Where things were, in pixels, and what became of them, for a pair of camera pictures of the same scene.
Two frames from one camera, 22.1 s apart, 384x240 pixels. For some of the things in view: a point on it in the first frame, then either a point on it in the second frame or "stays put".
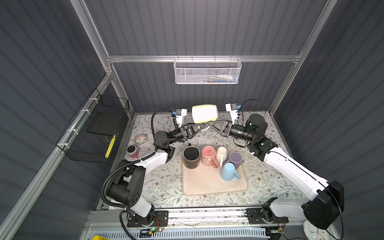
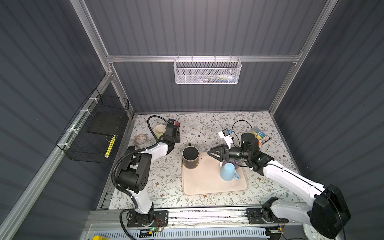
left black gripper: (187, 132) → (177, 137)
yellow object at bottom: (99, 237) stays put
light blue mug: (228, 172) stays put
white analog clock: (312, 232) stays put
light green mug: (205, 113) → (159, 130)
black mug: (191, 157) stays put
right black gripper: (222, 131) → (223, 152)
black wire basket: (88, 137) stays put
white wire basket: (204, 71) stays put
